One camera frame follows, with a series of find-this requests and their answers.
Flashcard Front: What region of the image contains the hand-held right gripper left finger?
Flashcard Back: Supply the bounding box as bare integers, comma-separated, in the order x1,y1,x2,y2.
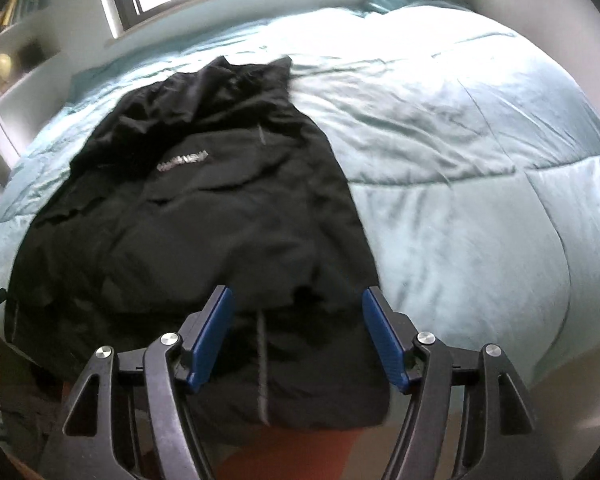
40,285,236,480

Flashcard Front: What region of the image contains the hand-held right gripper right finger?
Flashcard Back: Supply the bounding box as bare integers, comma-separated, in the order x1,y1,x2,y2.
362,286,563,480

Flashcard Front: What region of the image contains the black hooded jacket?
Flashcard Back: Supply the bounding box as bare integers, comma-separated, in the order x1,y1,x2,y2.
2,55,393,431

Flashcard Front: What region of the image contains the light blue comforter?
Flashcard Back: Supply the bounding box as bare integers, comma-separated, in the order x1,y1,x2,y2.
0,0,600,361

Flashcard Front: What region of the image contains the dark shelf object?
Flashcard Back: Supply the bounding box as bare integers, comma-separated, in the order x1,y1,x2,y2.
17,42,46,68

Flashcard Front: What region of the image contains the grey framed window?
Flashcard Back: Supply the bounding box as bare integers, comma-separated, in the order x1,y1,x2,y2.
92,0,371,41

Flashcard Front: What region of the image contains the white wall bookshelf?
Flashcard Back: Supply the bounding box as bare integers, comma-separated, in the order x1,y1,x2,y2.
0,0,63,161

